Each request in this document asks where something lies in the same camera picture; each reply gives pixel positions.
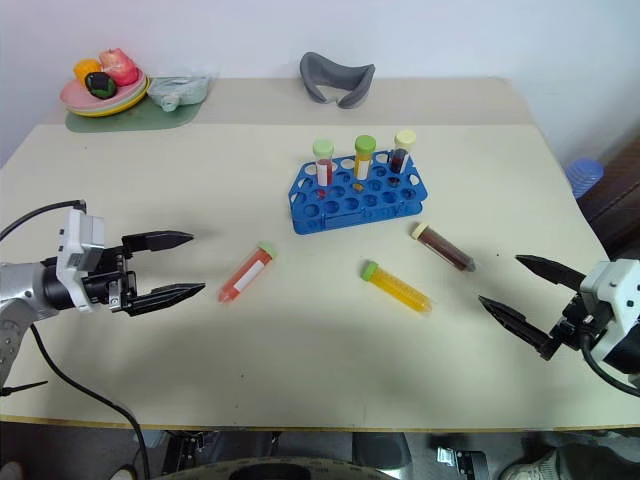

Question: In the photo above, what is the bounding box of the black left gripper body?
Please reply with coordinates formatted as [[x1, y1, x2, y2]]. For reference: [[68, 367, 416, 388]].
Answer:
[[81, 244, 139, 314]]

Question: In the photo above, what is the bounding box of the pink toy fruit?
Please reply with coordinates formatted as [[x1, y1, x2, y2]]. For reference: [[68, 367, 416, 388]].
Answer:
[[98, 47, 140, 87]]

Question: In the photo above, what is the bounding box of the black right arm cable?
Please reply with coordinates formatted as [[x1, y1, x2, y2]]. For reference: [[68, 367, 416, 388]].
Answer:
[[579, 333, 640, 399]]

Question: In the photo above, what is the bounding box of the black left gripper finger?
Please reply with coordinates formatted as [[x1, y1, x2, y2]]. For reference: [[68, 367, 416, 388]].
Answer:
[[121, 230, 195, 254], [122, 282, 207, 318]]

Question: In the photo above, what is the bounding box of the stack of coloured plates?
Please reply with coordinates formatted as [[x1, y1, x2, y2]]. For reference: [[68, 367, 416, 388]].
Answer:
[[60, 69, 151, 119]]

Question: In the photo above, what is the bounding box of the crumpled light blue cloth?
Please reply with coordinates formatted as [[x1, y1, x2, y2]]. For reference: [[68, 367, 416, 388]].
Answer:
[[145, 69, 221, 112]]

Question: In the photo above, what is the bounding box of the black green toy fruit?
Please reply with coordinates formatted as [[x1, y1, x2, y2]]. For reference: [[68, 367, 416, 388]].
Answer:
[[83, 71, 119, 99]]

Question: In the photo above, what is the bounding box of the grey foam face pad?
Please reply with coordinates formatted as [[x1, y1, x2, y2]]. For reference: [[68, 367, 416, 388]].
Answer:
[[299, 51, 376, 110]]

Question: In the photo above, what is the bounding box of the blue test tube rack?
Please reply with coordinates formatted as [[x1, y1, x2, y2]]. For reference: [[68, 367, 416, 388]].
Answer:
[[287, 152, 430, 235]]

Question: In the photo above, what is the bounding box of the green placemat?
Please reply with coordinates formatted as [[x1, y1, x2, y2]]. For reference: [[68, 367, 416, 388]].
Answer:
[[65, 76, 213, 134]]

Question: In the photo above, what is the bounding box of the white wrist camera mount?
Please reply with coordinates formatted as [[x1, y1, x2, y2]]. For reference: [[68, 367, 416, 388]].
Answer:
[[578, 259, 640, 362], [55, 207, 106, 314]]

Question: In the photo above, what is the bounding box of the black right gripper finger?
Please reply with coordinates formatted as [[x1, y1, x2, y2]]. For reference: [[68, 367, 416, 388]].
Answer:
[[514, 254, 587, 294], [477, 294, 555, 357]]

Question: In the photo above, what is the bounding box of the white sneaker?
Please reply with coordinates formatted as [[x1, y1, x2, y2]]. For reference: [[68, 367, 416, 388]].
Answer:
[[499, 447, 596, 480]]

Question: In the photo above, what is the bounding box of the red liquid tube green cap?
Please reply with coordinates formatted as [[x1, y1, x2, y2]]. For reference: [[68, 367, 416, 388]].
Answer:
[[312, 139, 335, 199]]

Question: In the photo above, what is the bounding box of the black cable tie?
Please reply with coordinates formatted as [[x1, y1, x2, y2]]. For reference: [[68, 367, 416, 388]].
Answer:
[[0, 380, 50, 399]]

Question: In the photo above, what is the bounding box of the orange toy fruit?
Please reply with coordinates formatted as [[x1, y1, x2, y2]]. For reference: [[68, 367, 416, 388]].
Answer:
[[72, 58, 103, 82]]

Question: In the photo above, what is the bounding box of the dark liquid tube cream cap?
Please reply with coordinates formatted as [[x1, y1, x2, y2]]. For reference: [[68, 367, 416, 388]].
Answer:
[[388, 129, 418, 185]]

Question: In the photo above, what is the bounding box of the orange-red tube green cap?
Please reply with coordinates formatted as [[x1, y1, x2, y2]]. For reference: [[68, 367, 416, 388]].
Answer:
[[216, 241, 279, 304]]

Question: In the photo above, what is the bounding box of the metal bracket under table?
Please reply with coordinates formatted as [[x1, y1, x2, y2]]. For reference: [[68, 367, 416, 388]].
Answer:
[[435, 446, 489, 480]]

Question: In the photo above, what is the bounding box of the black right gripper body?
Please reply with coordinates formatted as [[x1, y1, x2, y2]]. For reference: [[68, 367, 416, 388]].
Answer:
[[537, 294, 601, 361]]

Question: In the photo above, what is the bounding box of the brown tube cream cap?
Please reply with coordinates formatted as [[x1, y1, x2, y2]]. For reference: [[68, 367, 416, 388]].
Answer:
[[410, 222, 477, 274]]

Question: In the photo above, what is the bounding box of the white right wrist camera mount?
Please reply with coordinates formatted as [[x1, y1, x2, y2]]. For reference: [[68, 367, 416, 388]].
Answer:
[[578, 259, 640, 362]]

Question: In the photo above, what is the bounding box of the dark rounded shape under table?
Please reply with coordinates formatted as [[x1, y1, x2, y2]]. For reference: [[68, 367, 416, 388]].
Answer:
[[167, 457, 396, 480]]

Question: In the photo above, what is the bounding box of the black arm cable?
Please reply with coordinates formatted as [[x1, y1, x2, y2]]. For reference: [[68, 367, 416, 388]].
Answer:
[[579, 333, 640, 399], [0, 199, 152, 480]]

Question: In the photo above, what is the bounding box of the dark wooden furniture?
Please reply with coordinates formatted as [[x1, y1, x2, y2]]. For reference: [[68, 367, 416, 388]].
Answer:
[[575, 125, 640, 261]]

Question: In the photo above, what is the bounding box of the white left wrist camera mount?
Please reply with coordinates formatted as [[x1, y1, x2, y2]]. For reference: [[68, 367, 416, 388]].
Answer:
[[55, 207, 106, 314]]

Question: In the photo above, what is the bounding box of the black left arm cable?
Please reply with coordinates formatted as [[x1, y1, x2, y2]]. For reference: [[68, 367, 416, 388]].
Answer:
[[0, 199, 152, 480]]

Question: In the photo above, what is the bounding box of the yellow liquid tube green cap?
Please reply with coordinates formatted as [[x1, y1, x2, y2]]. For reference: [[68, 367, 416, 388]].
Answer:
[[353, 134, 377, 191]]

